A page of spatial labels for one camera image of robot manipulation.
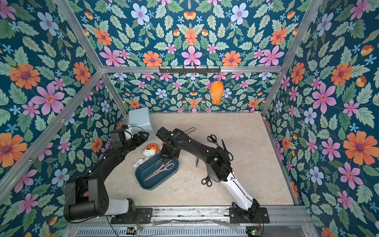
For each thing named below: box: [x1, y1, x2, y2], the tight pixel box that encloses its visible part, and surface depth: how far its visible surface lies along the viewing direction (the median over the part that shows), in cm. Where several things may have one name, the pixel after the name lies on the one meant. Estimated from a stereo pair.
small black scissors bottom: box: [201, 175, 213, 187], surface depth 86 cm
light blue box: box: [129, 107, 156, 138], surface depth 98 cm
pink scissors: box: [143, 159, 175, 182], surface depth 91 cm
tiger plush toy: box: [142, 143, 159, 158], surface depth 95 cm
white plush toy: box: [132, 156, 150, 168], surface depth 92 cm
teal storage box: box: [134, 153, 180, 191], surface depth 89 cm
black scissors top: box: [207, 134, 221, 147], surface depth 106 cm
